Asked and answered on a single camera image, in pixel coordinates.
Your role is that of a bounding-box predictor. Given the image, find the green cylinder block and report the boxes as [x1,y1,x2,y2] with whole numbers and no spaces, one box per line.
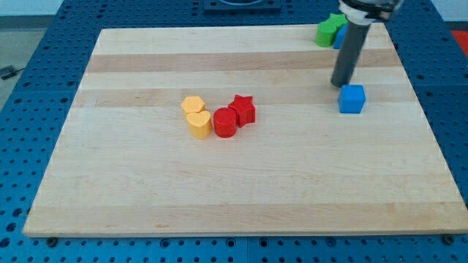
[315,21,337,47]

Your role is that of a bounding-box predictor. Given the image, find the yellow hexagon block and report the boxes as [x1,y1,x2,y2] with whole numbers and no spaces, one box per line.
[181,96,205,117]

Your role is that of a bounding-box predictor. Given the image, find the green star block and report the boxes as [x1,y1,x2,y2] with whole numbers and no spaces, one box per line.
[327,13,348,30]

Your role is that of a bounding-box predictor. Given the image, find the red star block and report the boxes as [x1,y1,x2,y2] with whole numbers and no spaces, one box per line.
[228,94,256,127]

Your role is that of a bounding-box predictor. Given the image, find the yellow heart block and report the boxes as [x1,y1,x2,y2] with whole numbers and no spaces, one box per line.
[186,110,212,140]

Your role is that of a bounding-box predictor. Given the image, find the wooden board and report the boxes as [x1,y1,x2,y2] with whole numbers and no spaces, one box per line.
[23,23,467,237]

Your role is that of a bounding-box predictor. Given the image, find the blue block behind rod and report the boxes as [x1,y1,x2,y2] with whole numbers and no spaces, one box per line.
[333,24,347,50]

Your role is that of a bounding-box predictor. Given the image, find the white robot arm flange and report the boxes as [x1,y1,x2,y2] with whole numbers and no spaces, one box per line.
[339,0,404,26]

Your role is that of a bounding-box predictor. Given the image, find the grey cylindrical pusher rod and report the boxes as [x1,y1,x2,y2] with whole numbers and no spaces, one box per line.
[331,22,370,88]

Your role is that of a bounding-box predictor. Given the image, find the red cylinder block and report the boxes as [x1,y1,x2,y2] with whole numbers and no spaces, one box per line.
[214,107,237,138]

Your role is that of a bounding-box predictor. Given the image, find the blue cube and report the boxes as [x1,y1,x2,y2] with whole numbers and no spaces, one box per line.
[338,85,366,114]

